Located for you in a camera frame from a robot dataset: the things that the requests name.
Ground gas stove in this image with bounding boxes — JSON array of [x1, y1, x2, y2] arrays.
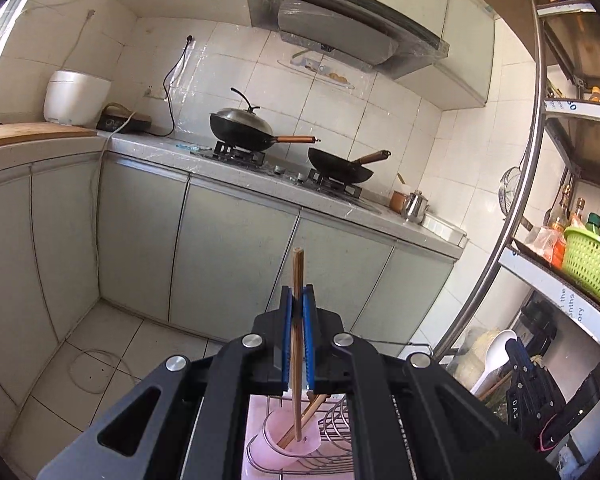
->
[[200, 141, 363, 198]]

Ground green plastic basket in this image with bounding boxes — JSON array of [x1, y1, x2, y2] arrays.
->
[[561, 226, 600, 306]]

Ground white plastic spoon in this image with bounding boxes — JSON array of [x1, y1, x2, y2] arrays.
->
[[470, 329, 518, 396]]

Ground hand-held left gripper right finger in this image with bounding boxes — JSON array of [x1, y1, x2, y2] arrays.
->
[[302, 284, 561, 480]]

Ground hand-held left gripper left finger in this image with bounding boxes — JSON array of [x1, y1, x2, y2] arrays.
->
[[36, 285, 301, 480]]

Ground black open wok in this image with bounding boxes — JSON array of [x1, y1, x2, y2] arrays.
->
[[307, 149, 392, 184]]

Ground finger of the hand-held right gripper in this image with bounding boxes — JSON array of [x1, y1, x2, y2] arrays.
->
[[507, 337, 567, 436], [544, 357, 600, 443]]

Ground white power cable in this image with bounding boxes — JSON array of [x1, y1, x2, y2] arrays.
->
[[69, 112, 137, 395]]

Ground white rice cooker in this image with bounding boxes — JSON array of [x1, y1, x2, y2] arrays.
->
[[43, 70, 112, 127]]

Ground narrow pink plastic cup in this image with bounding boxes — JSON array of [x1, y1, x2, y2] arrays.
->
[[245, 395, 331, 461]]

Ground black wok with lid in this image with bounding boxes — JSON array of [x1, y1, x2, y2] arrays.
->
[[209, 87, 322, 153]]

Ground brown ceramic pot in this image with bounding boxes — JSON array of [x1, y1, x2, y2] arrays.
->
[[390, 174, 411, 213]]

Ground range hood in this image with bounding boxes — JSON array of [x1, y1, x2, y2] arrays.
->
[[244, 0, 451, 80]]

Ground black power cable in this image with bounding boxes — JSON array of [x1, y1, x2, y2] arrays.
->
[[147, 35, 195, 138]]

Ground wooden chopstick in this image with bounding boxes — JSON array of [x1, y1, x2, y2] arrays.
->
[[477, 372, 513, 403], [276, 394, 328, 448], [291, 247, 306, 443]]

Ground steel kettle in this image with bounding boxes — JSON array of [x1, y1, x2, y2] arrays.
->
[[401, 190, 431, 225]]

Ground brown glass bottle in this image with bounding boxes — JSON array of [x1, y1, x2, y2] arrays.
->
[[570, 197, 587, 231]]

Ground wooden cutting board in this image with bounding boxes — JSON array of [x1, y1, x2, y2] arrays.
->
[[0, 122, 98, 152]]

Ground white rectangular dish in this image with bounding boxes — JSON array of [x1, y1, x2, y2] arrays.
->
[[422, 212, 468, 248]]

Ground black round countertop appliance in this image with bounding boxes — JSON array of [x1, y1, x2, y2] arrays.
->
[[96, 102, 153, 133]]

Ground metal shelf rack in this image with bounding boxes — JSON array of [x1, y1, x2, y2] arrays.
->
[[430, 0, 600, 411]]

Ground black blender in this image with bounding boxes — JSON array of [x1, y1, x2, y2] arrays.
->
[[517, 292, 558, 361]]

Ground kitchen counter with grey cabinets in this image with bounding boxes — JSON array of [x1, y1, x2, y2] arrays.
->
[[0, 125, 468, 406]]

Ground dark glass bottle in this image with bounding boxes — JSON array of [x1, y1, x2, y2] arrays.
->
[[545, 185, 573, 233]]

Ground orange snack packet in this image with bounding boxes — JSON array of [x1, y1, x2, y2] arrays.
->
[[527, 225, 568, 268]]

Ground glass wall shelf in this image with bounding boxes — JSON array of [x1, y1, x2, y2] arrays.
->
[[277, 49, 357, 92]]

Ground window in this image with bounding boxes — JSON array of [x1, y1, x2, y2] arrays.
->
[[0, 0, 56, 98]]

